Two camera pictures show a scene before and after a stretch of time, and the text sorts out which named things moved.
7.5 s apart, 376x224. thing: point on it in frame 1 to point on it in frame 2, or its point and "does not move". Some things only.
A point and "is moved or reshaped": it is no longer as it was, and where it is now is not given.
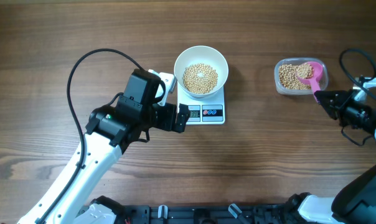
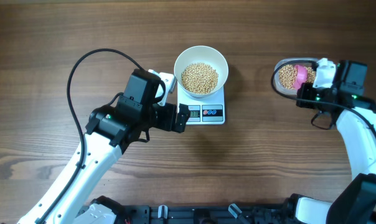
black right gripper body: x=342 y=107 to x=308 y=91
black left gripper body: x=180 y=123 does not move
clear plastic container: x=297 y=76 does not move
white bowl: x=201 y=70 does not move
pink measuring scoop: x=309 y=73 is moved or reshaped
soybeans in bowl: x=200 y=78 does not move
